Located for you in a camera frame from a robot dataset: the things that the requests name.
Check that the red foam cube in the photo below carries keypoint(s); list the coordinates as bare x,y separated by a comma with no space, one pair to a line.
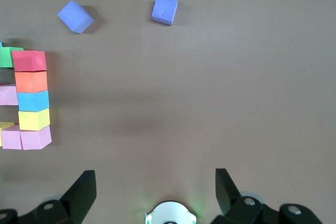
29,61

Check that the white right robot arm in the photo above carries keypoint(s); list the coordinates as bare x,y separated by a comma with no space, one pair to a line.
170,213

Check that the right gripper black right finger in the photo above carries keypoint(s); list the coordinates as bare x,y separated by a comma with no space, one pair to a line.
236,208

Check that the pink foam cube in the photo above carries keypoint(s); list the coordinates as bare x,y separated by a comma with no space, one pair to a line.
35,138
11,140
8,95

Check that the green foam cube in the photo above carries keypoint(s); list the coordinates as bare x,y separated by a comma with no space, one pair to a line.
5,57

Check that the orange foam cube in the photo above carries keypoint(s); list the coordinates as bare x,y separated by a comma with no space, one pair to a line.
31,82

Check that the purple foam cube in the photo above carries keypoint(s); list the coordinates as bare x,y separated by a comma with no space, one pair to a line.
165,10
74,16

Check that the brown table mat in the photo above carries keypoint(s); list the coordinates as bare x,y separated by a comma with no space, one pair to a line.
183,90

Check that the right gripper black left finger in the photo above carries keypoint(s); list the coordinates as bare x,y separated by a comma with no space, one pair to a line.
76,200

